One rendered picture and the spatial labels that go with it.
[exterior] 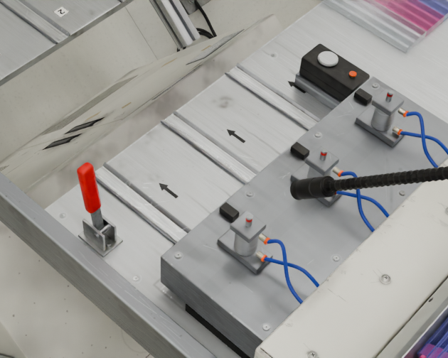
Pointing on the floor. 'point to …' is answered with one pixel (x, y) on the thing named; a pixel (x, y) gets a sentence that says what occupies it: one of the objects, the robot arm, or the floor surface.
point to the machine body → (108, 108)
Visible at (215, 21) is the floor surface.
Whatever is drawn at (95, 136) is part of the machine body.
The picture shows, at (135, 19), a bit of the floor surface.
